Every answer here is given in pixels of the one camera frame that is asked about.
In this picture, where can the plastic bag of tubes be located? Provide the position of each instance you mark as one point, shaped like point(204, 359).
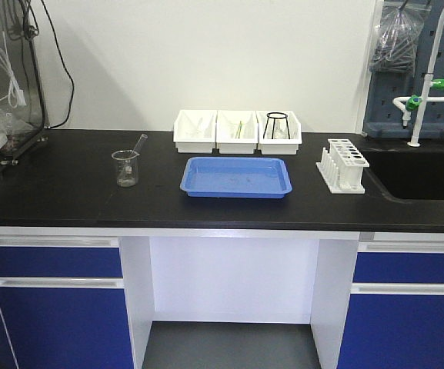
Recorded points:
point(397, 37)

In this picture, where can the black wire tripod stand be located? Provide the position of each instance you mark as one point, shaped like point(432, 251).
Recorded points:
point(269, 120)

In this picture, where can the clear glass test tube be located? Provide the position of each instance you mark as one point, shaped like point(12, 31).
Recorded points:
point(136, 150)

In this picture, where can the black lab sink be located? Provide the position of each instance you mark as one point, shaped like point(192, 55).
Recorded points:
point(414, 173)

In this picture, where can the glass flask in right bin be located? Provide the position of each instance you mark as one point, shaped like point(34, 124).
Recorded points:
point(280, 129)

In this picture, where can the blue plastic tray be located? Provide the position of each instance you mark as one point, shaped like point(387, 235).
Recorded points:
point(236, 177)

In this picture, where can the yellow green plastic spatulas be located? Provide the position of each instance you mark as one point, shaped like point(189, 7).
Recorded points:
point(239, 129)

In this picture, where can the blue grey pegboard drying rack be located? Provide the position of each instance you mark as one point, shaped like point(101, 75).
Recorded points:
point(382, 118)

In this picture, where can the glass beaker in middle bin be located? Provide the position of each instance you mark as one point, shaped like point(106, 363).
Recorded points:
point(246, 133)

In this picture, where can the clear enclosure with steel frame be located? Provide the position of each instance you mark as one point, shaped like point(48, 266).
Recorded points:
point(23, 115)

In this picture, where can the blue right cabinet drawers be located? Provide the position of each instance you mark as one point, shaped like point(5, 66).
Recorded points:
point(395, 317)

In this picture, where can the left white plastic bin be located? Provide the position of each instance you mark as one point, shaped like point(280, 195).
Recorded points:
point(185, 121)

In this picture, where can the glassware in left bin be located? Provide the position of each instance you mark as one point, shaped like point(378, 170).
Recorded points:
point(199, 129)

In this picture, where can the right white plastic bin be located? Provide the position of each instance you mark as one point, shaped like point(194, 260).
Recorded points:
point(280, 146)

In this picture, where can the blue left cabinet drawers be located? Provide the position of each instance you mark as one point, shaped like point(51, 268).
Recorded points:
point(62, 304)

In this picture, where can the blue cabinet drawers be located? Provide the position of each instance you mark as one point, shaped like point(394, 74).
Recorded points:
point(395, 317)
point(62, 304)

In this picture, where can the white gooseneck lab faucet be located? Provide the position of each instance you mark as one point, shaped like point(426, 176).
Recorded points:
point(401, 102)

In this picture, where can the middle white plastic bin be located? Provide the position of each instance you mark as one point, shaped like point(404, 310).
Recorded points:
point(226, 145)

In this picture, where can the white test tube rack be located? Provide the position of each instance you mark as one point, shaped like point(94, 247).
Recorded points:
point(341, 167)

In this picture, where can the white plastic bin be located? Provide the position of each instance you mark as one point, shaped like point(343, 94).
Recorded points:
point(185, 121)
point(226, 145)
point(280, 146)

